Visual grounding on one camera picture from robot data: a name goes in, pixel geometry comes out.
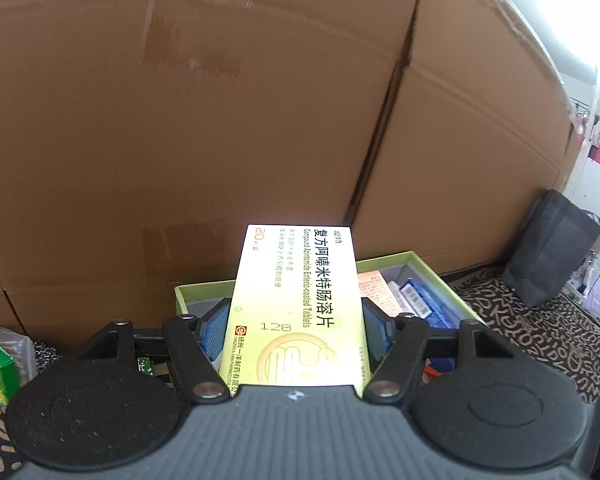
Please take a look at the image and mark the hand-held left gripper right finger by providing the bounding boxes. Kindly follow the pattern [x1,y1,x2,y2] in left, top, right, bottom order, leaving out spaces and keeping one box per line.
[362,297,518,405]

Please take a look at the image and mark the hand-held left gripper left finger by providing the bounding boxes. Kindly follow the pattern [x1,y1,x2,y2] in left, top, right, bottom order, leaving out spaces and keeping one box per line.
[75,297,233,405]

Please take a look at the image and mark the orange white box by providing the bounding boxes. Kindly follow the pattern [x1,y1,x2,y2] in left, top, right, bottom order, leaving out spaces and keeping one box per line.
[357,270,398,317]

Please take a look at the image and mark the blue packet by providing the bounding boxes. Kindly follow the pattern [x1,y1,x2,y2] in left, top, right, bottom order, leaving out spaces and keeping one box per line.
[399,277,453,328]

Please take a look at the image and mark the lime green box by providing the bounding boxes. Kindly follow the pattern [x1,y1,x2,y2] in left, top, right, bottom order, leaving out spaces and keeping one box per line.
[174,252,486,376]

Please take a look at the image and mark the yellow medicine box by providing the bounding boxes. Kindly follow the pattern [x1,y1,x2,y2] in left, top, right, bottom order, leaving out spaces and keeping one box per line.
[219,224,366,388]

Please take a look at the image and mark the black patterned mat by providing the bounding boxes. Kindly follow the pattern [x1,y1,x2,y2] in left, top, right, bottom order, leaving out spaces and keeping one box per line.
[0,265,600,480]

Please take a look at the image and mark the grey bag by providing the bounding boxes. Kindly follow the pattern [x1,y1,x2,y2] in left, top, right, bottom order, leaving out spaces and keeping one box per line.
[502,189,600,308]

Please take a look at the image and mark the green snack packet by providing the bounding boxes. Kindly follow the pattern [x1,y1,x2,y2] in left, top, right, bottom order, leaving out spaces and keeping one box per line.
[0,326,37,386]

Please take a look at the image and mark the large cardboard box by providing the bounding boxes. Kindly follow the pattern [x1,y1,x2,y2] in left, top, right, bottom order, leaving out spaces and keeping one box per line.
[350,0,586,281]
[0,0,426,356]

